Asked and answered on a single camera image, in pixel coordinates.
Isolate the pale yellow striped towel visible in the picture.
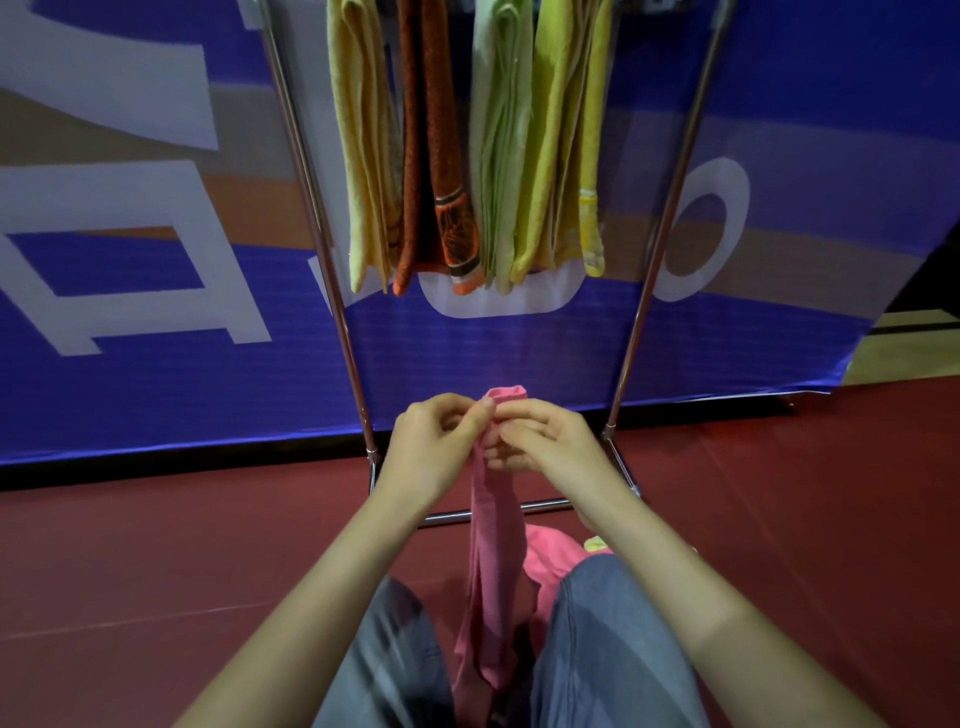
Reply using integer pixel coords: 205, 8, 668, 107
326, 0, 405, 295

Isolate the pink towel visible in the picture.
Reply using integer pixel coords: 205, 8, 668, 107
452, 385, 610, 728

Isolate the blue printed banner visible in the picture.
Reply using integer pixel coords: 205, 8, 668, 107
0, 0, 960, 466

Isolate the person's right forearm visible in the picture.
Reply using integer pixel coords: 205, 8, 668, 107
588, 494, 890, 728

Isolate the person's right hand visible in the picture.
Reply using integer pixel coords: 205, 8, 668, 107
483, 398, 639, 535

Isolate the light green towel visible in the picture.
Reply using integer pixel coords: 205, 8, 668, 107
468, 0, 535, 295

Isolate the bright yellow towel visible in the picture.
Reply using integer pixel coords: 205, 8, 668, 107
509, 0, 615, 286

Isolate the person's left forearm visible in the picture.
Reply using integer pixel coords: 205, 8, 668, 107
172, 483, 433, 728

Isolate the chrome metal rack frame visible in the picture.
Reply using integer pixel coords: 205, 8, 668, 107
251, 0, 740, 530

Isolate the person's left hand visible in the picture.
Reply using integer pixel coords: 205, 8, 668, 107
374, 392, 498, 516

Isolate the orange towel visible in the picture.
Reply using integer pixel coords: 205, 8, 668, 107
391, 0, 486, 298

